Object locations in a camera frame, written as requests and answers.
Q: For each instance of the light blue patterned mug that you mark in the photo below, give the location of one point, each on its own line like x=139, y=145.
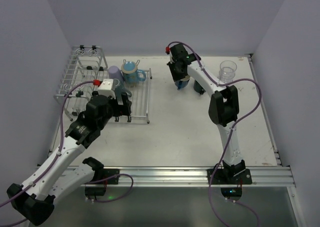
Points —
x=131, y=74

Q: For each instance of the blue mug white interior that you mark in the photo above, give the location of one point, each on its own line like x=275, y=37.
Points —
x=182, y=83

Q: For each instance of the left black controller box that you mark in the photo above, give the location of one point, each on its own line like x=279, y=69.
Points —
x=94, y=192

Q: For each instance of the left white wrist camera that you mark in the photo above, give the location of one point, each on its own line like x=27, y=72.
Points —
x=106, y=88

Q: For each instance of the right black controller box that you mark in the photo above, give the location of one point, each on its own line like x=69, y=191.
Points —
x=231, y=192

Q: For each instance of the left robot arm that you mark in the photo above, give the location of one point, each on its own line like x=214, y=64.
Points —
x=36, y=197

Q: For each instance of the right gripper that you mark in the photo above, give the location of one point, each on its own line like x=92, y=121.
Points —
x=178, y=75

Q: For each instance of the aluminium mounting rail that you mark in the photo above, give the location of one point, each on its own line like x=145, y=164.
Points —
x=265, y=176

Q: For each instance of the black controller box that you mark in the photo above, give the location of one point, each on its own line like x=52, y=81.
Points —
x=231, y=192
x=94, y=192

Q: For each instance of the metal wire dish rack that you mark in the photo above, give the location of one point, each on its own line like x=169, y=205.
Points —
x=87, y=77

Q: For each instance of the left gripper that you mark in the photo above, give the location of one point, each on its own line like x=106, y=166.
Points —
x=123, y=107

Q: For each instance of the lilac plastic cup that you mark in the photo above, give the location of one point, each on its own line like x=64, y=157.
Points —
x=115, y=73

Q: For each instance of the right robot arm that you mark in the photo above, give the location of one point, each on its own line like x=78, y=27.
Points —
x=223, y=111

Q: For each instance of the dark green mug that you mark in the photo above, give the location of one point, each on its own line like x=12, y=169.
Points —
x=198, y=88

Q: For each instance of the clear plastic cup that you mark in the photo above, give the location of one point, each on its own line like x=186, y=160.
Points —
x=227, y=71

